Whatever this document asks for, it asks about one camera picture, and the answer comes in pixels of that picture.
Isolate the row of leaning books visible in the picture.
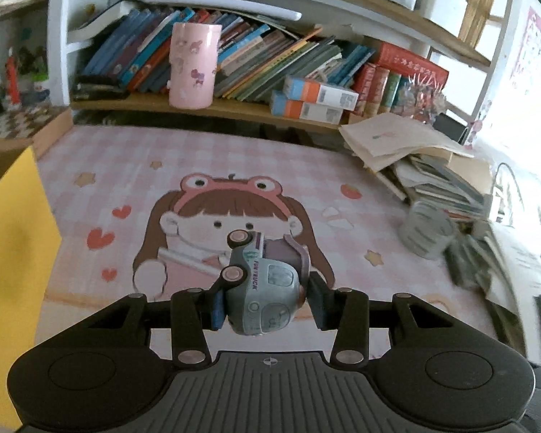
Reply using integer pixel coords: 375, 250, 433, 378
79, 6, 376, 102

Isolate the black stand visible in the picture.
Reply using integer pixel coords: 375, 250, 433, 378
433, 113, 469, 144

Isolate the grey toy truck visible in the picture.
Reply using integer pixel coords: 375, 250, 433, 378
219, 229, 310, 337

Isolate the orange blue white carton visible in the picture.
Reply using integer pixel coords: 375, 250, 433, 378
270, 91, 344, 125
283, 76, 360, 110

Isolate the checkered mat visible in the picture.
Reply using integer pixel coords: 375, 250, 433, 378
0, 107, 73, 142

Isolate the yellow cardboard box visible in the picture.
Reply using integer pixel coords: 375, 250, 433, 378
0, 146, 63, 432

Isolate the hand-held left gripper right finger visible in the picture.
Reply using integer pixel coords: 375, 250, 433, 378
307, 272, 461, 367

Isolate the white bookshelf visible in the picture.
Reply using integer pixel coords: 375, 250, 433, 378
47, 0, 520, 146

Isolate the desktop with pink checked cloth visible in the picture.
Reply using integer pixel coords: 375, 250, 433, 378
27, 124, 541, 362

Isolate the pile of books and papers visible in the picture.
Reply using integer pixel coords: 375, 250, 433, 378
338, 113, 495, 218

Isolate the black cable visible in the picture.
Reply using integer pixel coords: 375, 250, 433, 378
491, 161, 524, 218

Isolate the grey tape roll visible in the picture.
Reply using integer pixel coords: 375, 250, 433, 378
397, 201, 457, 261

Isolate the green upright book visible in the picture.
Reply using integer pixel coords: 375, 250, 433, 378
379, 72, 403, 116

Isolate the thick red book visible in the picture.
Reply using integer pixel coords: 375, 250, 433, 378
373, 41, 450, 88

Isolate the pink printed cup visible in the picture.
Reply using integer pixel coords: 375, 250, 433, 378
168, 22, 223, 110

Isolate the alphabet wall poster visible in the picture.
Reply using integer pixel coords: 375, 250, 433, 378
511, 6, 541, 96

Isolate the red upright book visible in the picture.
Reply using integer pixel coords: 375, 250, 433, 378
352, 63, 380, 116

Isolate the red pen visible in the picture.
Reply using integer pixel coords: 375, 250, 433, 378
6, 47, 21, 105

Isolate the heap of loose papers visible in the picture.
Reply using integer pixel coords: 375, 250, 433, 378
478, 162, 541, 362

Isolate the colourful spiky ornament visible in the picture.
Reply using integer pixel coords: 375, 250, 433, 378
394, 76, 447, 124

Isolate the white storage box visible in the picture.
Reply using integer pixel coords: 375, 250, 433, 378
415, 0, 469, 39

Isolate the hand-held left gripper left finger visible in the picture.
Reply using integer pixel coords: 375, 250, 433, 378
83, 275, 230, 369

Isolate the white light bar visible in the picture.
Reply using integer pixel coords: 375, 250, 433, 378
142, 0, 303, 22

